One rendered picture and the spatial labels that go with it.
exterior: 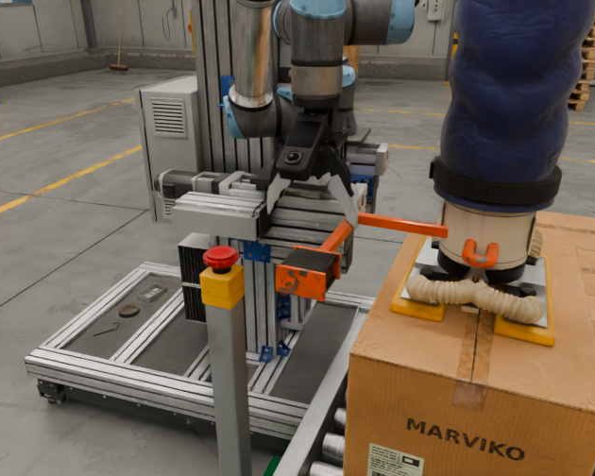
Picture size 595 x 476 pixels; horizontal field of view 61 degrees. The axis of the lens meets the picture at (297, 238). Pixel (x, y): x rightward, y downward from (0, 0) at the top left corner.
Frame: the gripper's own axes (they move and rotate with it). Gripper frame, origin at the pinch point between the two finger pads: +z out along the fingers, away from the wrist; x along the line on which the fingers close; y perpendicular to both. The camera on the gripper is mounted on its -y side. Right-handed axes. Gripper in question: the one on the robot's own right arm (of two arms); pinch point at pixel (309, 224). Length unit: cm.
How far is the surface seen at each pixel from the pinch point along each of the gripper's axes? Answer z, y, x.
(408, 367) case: 22.2, -1.4, -18.3
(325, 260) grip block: 6.3, 0.6, -2.6
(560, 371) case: 21.9, 6.8, -41.3
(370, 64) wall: 91, 1000, 260
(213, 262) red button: 13.3, 4.1, 21.4
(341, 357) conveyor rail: 57, 39, 5
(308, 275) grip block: 6.9, -4.2, -1.5
